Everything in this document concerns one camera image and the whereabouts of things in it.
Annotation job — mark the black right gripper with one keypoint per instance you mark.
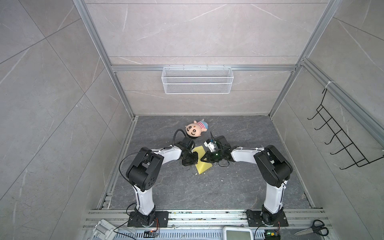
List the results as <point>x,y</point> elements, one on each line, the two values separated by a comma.
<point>209,159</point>

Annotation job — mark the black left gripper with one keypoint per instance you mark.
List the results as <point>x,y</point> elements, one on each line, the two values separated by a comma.
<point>195,161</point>

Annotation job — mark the yellow square paper sheet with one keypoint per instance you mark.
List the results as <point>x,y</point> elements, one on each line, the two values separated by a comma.
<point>201,166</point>

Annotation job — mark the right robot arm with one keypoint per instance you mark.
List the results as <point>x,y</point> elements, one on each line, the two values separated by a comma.
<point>273,166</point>

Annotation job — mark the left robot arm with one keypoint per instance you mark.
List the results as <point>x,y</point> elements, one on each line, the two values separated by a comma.
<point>145,168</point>

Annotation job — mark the plush doll toy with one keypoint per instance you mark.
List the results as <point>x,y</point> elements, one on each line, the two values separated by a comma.
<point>195,129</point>

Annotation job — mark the white digital scale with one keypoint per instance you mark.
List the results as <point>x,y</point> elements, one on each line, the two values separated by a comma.
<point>235,233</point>

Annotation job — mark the small green circuit board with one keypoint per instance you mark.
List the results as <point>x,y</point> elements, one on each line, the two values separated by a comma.
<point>272,235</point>

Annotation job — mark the white device bottom left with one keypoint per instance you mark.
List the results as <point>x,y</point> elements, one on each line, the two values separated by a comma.
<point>104,230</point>

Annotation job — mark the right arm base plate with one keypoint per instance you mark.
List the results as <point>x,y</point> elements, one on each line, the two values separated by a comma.
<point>265,218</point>

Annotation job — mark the white wire mesh basket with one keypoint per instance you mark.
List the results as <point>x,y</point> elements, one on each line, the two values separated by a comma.
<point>197,80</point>

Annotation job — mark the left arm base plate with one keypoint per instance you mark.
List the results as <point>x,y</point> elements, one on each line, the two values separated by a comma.
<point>154,219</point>

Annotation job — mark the small red-wired circuit board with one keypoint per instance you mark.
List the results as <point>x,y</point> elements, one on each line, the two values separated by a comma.
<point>151,234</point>

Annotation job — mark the black handled scissors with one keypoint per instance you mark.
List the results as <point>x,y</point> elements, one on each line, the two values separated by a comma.
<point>318,227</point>

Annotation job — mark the black wire hook rack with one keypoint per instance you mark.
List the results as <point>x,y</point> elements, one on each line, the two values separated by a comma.
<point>340,136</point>

